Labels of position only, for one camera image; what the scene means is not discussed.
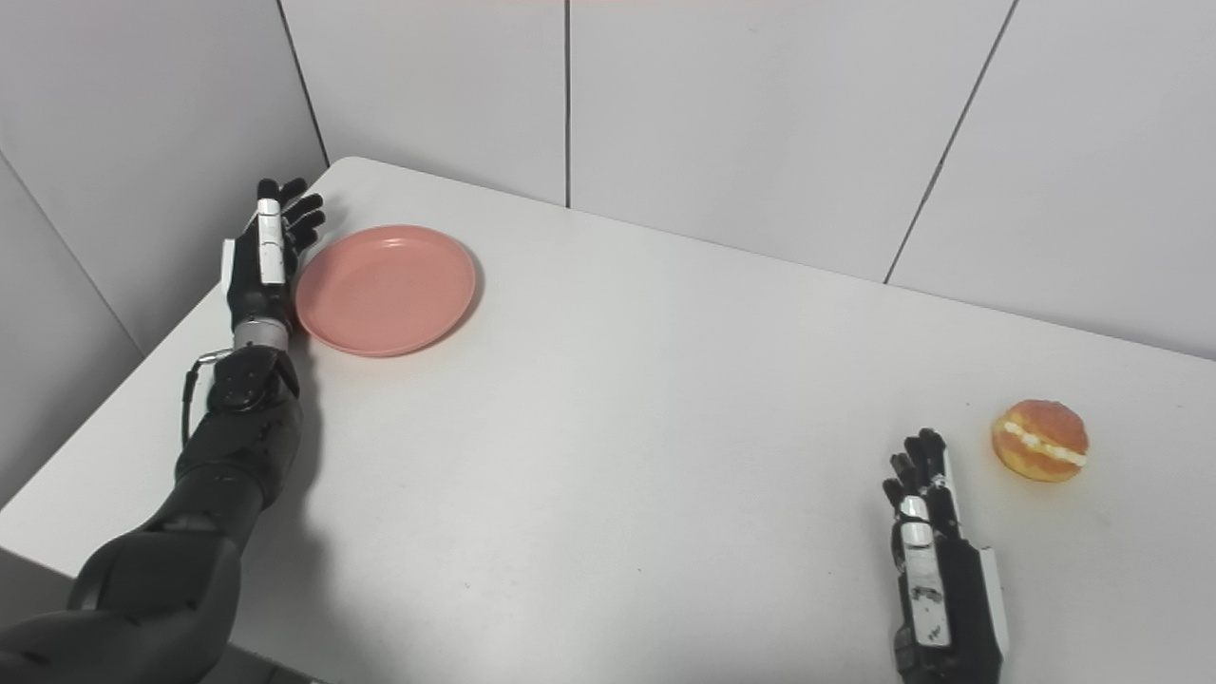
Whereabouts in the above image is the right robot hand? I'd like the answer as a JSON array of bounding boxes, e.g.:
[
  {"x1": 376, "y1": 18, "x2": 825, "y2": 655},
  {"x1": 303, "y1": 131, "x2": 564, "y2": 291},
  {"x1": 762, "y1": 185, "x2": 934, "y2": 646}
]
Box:
[{"x1": 883, "y1": 428, "x2": 1010, "y2": 684}]

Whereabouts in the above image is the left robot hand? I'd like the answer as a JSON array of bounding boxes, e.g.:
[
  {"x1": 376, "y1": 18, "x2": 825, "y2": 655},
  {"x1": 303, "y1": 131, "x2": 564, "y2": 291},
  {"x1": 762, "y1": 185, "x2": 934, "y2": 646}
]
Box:
[{"x1": 220, "y1": 178, "x2": 327, "y2": 330}]

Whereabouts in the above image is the pink plate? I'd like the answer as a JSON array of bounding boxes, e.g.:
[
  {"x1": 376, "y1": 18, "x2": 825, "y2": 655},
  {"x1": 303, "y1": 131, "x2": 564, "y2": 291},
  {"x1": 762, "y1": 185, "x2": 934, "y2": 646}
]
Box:
[{"x1": 294, "y1": 224, "x2": 478, "y2": 358}]

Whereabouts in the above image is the cream puff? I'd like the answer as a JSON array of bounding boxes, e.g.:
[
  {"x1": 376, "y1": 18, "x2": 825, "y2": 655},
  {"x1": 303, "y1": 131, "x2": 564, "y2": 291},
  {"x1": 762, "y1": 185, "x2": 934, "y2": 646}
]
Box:
[{"x1": 992, "y1": 399, "x2": 1090, "y2": 484}]

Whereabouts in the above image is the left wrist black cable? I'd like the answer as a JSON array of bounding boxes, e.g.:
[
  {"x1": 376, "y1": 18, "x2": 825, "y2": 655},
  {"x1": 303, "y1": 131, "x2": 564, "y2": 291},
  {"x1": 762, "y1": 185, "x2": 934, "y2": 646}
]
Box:
[{"x1": 182, "y1": 349, "x2": 235, "y2": 450}]

